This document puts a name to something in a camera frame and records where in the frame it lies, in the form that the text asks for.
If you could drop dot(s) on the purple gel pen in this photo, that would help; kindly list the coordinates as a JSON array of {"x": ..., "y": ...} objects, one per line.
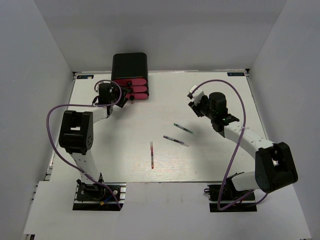
[{"x": 176, "y": 141}]

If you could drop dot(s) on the blue label sticker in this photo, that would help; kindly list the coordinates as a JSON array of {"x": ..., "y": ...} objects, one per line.
[
  {"x": 85, "y": 77},
  {"x": 236, "y": 74}
]

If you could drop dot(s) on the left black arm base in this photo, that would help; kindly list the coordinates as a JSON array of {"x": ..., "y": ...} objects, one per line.
[{"x": 94, "y": 197}]

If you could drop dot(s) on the left blue label sticker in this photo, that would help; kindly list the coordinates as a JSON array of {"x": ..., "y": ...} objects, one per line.
[{"x": 85, "y": 77}]

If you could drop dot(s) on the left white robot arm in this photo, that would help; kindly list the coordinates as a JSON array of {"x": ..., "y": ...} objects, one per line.
[{"x": 77, "y": 129}]

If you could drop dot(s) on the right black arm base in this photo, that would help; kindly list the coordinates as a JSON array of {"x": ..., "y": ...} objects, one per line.
[{"x": 229, "y": 195}]

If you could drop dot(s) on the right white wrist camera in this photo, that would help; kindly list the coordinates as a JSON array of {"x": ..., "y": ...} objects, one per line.
[{"x": 195, "y": 94}]

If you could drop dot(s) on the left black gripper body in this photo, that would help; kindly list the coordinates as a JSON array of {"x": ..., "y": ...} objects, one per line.
[{"x": 115, "y": 93}]

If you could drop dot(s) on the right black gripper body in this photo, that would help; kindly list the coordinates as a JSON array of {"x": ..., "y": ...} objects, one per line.
[{"x": 203, "y": 108}]

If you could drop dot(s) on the black drawer cabinet pink drawers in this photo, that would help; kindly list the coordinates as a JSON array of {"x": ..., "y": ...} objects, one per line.
[{"x": 130, "y": 71}]

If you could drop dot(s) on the red gel pen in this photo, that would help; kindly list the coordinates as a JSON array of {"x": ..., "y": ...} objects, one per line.
[{"x": 152, "y": 154}]

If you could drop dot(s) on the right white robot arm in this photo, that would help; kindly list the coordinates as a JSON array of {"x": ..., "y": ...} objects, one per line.
[{"x": 274, "y": 166}]

